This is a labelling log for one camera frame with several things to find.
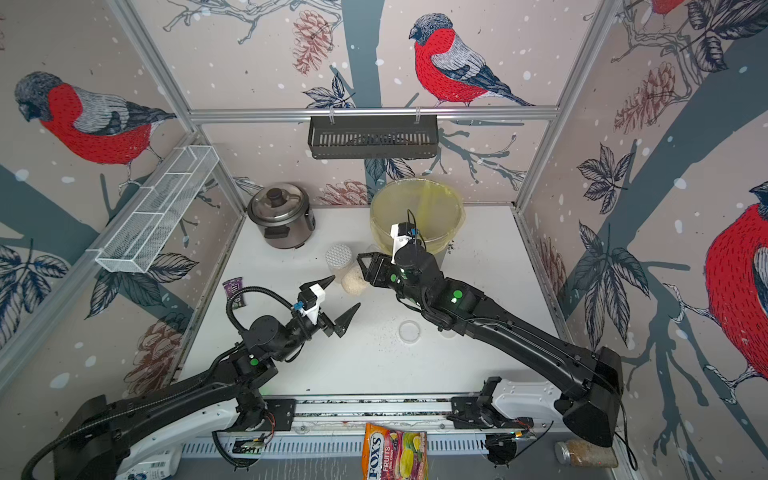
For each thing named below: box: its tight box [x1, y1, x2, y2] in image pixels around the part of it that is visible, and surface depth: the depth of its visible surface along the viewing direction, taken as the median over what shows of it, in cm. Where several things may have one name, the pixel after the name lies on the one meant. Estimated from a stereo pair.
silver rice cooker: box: [247, 182, 316, 250], surface depth 100 cm
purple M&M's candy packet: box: [222, 277, 246, 309], surface depth 98 cm
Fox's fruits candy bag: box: [362, 423, 429, 480], surface depth 67 cm
